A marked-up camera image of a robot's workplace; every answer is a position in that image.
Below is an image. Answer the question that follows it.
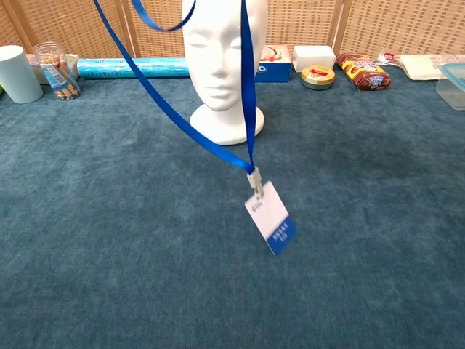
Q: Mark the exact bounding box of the clear bag of white goods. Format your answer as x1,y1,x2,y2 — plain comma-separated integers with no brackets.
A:
398,54,465,81

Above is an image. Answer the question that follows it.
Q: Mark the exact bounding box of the blue and pink Oreo box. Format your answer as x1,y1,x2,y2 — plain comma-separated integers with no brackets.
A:
254,44,293,84

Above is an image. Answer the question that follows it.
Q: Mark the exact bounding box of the clear jar of biscuit sticks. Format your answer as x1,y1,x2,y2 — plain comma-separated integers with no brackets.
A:
32,41,82,103

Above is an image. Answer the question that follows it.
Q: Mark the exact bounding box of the white foam mannequin head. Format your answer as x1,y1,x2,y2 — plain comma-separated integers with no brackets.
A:
180,0,270,146

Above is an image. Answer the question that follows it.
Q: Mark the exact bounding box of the blue lanyard with badge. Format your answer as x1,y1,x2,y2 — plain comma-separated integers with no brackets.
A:
92,0,298,257

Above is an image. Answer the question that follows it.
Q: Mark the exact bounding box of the small white box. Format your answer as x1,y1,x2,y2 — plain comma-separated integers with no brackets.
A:
292,45,337,73

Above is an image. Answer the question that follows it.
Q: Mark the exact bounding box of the small red and white packet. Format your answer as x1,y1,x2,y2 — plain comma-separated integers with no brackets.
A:
376,51,405,67

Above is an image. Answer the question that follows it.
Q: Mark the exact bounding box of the clear container with blue lid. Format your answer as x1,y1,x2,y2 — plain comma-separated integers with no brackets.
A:
434,63,465,111

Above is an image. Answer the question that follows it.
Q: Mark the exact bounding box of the round tin with yellow lid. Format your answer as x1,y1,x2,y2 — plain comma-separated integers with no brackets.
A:
300,65,336,91

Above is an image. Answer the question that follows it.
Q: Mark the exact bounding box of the blue-green tablecloth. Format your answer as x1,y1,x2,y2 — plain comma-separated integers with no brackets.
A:
0,65,465,349

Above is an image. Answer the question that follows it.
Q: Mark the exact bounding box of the blue rolled tube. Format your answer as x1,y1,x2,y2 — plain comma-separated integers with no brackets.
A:
76,57,191,81

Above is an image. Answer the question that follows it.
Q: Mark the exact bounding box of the brown cookie packet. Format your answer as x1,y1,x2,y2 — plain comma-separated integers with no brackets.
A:
335,53,392,92

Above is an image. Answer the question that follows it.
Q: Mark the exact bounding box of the pale blue cup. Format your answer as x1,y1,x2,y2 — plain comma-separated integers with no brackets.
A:
0,44,44,105

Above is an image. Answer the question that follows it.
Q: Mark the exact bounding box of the woven bamboo folding screen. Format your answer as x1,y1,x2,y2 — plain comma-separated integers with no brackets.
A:
0,0,465,60

